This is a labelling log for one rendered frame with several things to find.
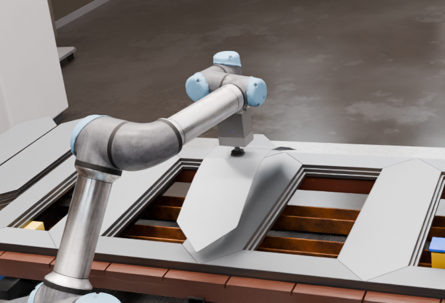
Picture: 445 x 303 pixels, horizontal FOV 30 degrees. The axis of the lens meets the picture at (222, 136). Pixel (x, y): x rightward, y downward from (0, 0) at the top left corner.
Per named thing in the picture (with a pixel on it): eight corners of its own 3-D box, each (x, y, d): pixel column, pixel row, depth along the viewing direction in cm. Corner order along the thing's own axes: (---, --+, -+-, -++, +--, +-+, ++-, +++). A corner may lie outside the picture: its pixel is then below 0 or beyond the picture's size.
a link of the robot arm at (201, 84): (213, 80, 218) (238, 67, 225) (181, 75, 224) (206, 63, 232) (216, 108, 221) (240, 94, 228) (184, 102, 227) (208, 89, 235)
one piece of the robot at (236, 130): (254, 90, 240) (260, 143, 246) (226, 89, 244) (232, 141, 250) (241, 102, 232) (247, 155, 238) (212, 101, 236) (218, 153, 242)
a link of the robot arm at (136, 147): (142, 141, 183) (267, 67, 217) (107, 133, 189) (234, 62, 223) (150, 188, 188) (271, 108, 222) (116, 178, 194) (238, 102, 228)
